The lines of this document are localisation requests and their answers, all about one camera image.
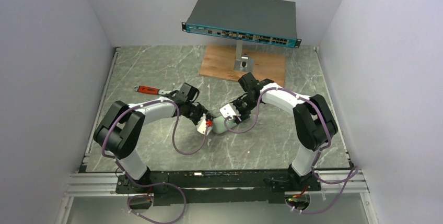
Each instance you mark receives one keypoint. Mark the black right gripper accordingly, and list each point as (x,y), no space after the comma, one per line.
(239,106)

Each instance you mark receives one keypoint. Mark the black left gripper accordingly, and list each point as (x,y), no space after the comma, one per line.
(199,114)

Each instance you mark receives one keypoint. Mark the mint green umbrella case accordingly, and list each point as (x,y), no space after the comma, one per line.
(219,127)

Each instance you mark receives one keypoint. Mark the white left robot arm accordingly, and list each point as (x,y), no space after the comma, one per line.
(119,130)

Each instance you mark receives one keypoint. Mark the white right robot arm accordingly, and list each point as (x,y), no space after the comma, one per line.
(315,126)

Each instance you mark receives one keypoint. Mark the wooden base board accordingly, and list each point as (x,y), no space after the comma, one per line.
(219,62)

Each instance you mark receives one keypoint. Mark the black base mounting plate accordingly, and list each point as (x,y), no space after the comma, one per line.
(218,186)

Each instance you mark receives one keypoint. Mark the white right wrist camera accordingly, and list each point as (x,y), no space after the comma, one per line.
(229,110)

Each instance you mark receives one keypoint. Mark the metal stand post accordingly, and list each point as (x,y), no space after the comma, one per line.
(243,62)

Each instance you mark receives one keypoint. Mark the red handled adjustable wrench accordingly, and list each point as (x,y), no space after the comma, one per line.
(150,90)

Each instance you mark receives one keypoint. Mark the grey network switch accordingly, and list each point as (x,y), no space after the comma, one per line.
(270,22)

